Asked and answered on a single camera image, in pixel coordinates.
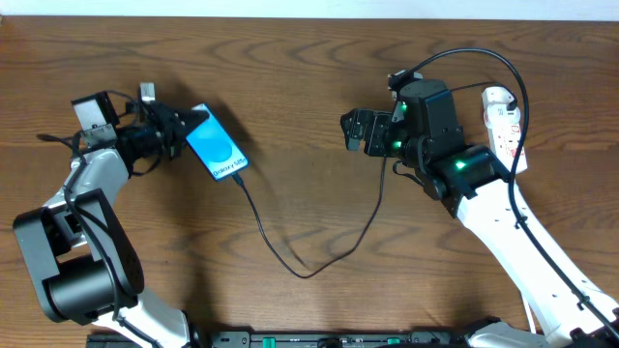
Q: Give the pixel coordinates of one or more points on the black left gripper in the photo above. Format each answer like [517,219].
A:
[167,130]

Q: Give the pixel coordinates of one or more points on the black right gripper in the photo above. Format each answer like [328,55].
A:
[369,132]

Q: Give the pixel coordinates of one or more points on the blue Galaxy smartphone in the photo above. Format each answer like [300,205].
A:
[215,148]

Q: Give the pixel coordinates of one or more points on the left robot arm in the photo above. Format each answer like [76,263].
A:
[80,260]

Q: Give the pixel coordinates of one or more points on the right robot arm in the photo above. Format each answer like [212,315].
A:
[476,185]

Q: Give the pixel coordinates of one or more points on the white power strip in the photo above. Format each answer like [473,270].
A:
[502,123]

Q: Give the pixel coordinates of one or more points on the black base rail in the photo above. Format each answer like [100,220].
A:
[422,338]

